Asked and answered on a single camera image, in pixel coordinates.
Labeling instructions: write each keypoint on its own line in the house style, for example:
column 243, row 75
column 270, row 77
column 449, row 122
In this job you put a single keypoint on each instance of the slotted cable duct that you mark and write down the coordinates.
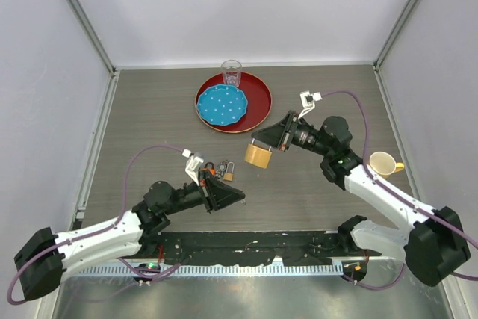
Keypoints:
column 276, row 268

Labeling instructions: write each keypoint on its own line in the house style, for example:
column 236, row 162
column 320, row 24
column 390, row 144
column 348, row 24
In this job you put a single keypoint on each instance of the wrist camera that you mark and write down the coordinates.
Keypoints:
column 194, row 163
column 308, row 101

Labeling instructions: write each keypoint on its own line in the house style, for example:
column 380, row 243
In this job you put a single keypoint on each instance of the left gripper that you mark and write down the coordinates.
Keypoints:
column 222, row 195

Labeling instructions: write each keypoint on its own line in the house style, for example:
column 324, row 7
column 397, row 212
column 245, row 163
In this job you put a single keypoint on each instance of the small brass padlock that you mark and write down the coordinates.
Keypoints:
column 229, row 172

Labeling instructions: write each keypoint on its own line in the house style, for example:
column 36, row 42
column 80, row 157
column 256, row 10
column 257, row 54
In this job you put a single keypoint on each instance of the blue dotted plate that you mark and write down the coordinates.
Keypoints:
column 222, row 105

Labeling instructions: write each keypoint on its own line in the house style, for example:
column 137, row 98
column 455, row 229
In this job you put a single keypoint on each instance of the red round tray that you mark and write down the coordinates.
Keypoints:
column 259, row 103

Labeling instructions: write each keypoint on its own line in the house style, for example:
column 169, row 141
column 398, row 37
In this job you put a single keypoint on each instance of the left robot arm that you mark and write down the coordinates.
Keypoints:
column 47, row 258

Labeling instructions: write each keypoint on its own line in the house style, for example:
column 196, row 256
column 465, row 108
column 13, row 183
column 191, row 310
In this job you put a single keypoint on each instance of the black white keychain charm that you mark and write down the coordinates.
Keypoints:
column 220, row 169

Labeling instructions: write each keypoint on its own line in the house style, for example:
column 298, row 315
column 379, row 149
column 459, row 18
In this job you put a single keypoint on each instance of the orange black padlock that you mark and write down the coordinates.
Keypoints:
column 208, row 169

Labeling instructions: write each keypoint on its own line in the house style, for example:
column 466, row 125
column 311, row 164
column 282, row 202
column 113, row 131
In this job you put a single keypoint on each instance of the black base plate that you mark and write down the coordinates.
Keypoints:
column 249, row 249

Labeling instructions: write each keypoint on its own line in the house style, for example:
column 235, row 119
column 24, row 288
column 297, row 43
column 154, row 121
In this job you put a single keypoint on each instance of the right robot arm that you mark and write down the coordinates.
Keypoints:
column 430, row 242

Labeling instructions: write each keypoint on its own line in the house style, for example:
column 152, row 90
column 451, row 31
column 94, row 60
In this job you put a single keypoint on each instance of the yellow cream mug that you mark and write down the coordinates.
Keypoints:
column 384, row 164

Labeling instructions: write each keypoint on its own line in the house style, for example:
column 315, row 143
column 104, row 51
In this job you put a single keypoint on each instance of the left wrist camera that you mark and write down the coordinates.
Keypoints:
column 194, row 163

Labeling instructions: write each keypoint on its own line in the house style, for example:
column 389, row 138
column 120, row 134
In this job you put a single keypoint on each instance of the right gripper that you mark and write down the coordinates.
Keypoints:
column 274, row 135

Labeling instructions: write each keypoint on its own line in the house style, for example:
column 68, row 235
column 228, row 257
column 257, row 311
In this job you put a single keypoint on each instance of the clear plastic cup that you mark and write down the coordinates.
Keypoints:
column 231, row 72

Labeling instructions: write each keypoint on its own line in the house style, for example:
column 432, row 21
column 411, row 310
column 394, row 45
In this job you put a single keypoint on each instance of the large brass padlock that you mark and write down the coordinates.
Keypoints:
column 257, row 155

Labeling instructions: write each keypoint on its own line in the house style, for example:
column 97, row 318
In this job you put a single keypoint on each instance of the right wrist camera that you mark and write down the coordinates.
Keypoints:
column 308, row 101

